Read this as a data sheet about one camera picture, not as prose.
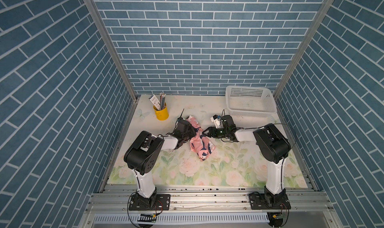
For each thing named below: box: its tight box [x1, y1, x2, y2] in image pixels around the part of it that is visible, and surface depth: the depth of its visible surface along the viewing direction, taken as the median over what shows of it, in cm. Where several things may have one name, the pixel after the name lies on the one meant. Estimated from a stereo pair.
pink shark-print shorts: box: [186, 115, 216, 162], surface depth 92 cm
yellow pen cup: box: [153, 102, 170, 121], surface depth 104 cm
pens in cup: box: [159, 90, 167, 110], surface depth 101 cm
